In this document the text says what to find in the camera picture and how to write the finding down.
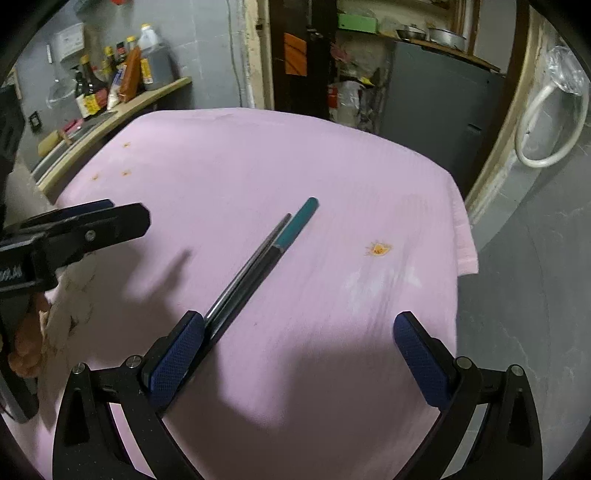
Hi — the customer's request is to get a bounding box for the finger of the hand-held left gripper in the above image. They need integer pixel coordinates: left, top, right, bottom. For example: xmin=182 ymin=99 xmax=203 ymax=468
xmin=32 ymin=203 xmax=151 ymax=268
xmin=4 ymin=199 xmax=115 ymax=232

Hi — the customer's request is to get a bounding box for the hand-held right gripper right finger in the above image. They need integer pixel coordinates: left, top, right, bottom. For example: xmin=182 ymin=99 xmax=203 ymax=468
xmin=393 ymin=311 xmax=543 ymax=480

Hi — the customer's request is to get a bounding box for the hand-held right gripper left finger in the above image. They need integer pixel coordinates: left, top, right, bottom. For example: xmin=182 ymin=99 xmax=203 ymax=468
xmin=52 ymin=310 xmax=218 ymax=480

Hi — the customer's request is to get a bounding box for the thin black chopstick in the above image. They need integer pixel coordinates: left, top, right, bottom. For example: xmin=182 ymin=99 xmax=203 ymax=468
xmin=202 ymin=213 xmax=293 ymax=321

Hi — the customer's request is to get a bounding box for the person's left hand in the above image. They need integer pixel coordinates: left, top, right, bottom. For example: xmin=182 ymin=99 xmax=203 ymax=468
xmin=8 ymin=295 xmax=51 ymax=378

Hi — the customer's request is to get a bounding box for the dark soy sauce bottle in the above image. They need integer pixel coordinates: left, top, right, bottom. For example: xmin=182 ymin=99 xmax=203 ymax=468
xmin=75 ymin=55 xmax=106 ymax=118

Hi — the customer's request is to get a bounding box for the white seasoning pouch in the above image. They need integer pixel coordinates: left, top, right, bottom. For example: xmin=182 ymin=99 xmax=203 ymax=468
xmin=106 ymin=65 xmax=127 ymax=110

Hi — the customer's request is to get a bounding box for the brown snack packet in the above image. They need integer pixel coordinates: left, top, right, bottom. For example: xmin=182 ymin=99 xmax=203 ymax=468
xmin=119 ymin=37 xmax=144 ymax=102

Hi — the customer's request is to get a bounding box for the large dark liquid jug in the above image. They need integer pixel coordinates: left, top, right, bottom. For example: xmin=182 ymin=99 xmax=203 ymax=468
xmin=137 ymin=24 xmax=174 ymax=92

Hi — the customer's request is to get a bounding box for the pink embroidered cloth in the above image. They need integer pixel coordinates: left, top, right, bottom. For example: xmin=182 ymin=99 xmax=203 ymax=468
xmin=0 ymin=107 xmax=479 ymax=480

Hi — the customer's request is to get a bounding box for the orange sign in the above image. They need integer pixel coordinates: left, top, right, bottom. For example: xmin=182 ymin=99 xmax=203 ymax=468
xmin=284 ymin=32 xmax=308 ymax=75

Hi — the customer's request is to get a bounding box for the dark wooden door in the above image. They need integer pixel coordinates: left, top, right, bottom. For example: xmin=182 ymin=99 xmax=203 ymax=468
xmin=269 ymin=0 xmax=340 ymax=121

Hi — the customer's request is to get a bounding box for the grey metal cabinet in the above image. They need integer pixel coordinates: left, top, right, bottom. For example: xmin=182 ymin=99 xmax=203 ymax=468
xmin=379 ymin=39 xmax=509 ymax=185

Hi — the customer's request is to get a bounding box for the green box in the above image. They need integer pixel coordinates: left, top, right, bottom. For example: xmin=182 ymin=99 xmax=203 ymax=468
xmin=338 ymin=13 xmax=379 ymax=34

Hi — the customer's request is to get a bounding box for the metal pot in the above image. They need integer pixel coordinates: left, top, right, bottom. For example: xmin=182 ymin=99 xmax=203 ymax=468
xmin=427 ymin=28 xmax=468 ymax=51

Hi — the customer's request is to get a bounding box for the clear plastic bag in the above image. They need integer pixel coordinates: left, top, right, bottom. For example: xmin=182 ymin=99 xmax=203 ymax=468
xmin=545 ymin=46 xmax=589 ymax=95

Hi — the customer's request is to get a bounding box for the wooden wall shelf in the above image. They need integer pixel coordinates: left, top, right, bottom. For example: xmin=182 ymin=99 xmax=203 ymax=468
xmin=34 ymin=76 xmax=192 ymax=195

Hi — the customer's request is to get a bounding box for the hanging wire ladle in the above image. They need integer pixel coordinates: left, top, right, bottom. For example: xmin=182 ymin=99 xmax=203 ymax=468
xmin=46 ymin=44 xmax=77 ymax=104

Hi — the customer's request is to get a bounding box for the white wall box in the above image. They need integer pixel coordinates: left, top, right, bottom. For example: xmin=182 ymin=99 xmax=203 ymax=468
xmin=51 ymin=23 xmax=86 ymax=61

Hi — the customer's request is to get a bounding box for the white hose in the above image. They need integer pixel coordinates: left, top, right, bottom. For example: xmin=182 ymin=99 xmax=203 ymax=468
xmin=515 ymin=83 xmax=587 ymax=169

